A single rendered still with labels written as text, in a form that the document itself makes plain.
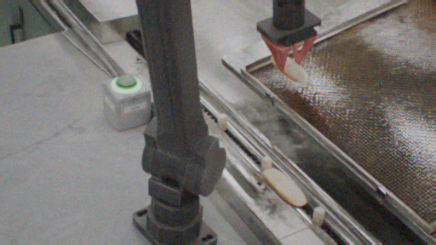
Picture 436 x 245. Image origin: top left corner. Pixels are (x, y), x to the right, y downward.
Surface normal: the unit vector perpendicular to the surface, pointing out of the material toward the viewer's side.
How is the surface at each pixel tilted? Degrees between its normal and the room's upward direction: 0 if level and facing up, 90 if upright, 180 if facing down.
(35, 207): 0
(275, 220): 0
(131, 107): 90
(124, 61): 0
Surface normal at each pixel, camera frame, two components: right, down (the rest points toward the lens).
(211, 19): 0.07, -0.81
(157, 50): -0.47, 0.67
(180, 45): 0.85, 0.36
